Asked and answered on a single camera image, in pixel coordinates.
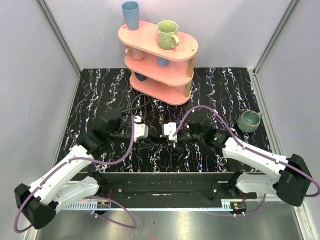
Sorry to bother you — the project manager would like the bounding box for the teal ceramic cup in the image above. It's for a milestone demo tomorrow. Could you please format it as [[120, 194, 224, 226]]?
[[237, 110, 263, 133]]

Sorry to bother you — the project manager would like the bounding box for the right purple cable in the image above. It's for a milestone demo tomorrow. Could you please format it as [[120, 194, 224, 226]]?
[[173, 105, 320, 197]]

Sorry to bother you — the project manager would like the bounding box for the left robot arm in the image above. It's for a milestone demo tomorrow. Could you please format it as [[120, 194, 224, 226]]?
[[13, 109, 162, 233]]

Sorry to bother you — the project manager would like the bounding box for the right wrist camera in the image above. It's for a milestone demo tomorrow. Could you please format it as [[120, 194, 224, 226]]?
[[162, 122, 178, 143]]

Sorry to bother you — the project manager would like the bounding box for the purple cable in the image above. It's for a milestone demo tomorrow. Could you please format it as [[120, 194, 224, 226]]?
[[173, 105, 320, 197], [13, 114, 142, 233]]

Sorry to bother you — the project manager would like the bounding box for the pink three-tier shelf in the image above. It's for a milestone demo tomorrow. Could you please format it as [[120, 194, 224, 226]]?
[[118, 20, 198, 106]]

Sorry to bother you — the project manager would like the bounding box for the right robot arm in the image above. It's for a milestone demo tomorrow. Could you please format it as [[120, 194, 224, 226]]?
[[162, 121, 312, 207]]

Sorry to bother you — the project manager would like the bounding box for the pink mug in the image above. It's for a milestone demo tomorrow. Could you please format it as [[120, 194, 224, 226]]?
[[125, 46, 145, 61]]

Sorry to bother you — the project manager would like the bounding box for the blue plastic tumbler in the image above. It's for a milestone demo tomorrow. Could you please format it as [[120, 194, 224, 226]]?
[[121, 1, 140, 31]]

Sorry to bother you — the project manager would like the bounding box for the black marble mat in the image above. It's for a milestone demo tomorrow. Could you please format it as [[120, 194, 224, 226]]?
[[57, 67, 272, 173]]

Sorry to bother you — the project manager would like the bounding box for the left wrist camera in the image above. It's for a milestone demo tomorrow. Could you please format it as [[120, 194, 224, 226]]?
[[133, 115, 149, 143]]

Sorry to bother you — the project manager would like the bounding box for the dark blue cup lower shelf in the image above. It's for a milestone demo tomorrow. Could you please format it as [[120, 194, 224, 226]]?
[[135, 72, 147, 82]]

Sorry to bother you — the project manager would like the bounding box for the green mug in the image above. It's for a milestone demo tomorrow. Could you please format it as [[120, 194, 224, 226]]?
[[156, 20, 180, 50]]

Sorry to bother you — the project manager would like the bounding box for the blue cup middle shelf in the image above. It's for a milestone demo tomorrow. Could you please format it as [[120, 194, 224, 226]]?
[[156, 56, 169, 67]]

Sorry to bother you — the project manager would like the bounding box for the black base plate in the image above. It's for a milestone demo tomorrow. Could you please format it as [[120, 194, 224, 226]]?
[[79, 171, 258, 210]]

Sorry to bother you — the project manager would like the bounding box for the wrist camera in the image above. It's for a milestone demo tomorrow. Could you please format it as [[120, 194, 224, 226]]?
[[162, 122, 178, 143], [133, 115, 149, 143]]

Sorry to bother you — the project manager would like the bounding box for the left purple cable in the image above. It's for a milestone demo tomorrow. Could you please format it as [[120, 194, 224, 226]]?
[[13, 114, 142, 233]]

